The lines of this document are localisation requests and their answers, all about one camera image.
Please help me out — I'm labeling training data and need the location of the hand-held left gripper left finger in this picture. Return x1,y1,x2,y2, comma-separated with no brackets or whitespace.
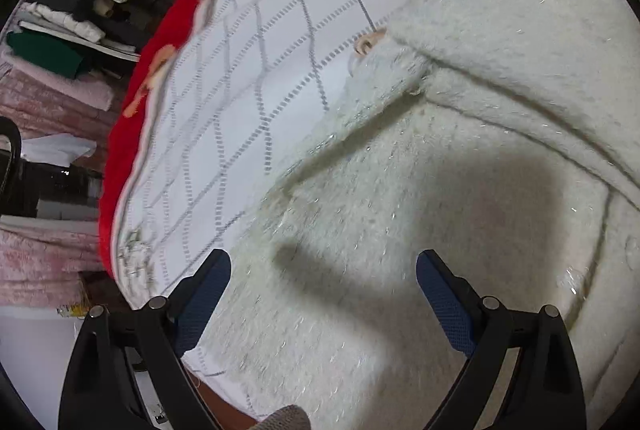
58,249,232,430

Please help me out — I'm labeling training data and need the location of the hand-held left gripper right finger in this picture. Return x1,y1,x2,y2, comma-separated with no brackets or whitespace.
416,249,587,430

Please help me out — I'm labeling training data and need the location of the white fuzzy coat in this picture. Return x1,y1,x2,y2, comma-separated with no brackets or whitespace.
202,0,640,430

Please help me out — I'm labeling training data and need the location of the pink velvet cloth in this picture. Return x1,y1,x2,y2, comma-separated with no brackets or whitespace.
0,60,126,308

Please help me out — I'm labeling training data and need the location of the white checked bed sheet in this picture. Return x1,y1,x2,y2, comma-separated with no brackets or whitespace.
114,0,407,418

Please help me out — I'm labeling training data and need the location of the white paper sheet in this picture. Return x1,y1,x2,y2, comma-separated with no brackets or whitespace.
21,133,97,168

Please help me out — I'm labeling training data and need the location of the black chair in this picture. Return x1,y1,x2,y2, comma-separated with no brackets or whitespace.
0,116,38,217

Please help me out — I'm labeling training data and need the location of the red patterned blanket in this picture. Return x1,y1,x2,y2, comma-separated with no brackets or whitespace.
98,0,386,306

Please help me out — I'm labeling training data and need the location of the dark green folded garment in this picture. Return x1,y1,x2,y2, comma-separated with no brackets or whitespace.
6,31,93,81

